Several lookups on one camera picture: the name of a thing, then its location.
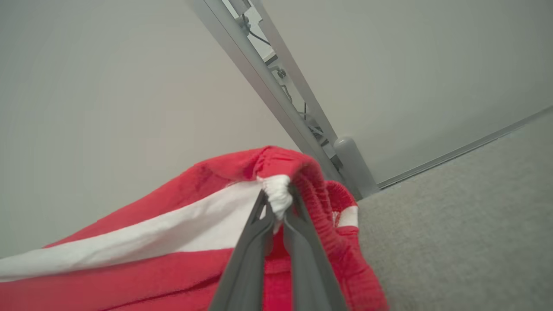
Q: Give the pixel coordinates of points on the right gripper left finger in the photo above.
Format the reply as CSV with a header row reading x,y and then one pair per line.
x,y
244,276

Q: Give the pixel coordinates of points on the grey metal post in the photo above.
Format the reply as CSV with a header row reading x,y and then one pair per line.
x,y
239,56

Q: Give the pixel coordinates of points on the red shorts with white stripe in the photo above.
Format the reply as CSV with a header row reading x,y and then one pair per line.
x,y
129,280

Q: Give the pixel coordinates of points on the grey wall baseboard strip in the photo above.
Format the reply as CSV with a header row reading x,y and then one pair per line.
x,y
453,152

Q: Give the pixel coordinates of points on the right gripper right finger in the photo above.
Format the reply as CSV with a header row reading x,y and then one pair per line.
x,y
311,280

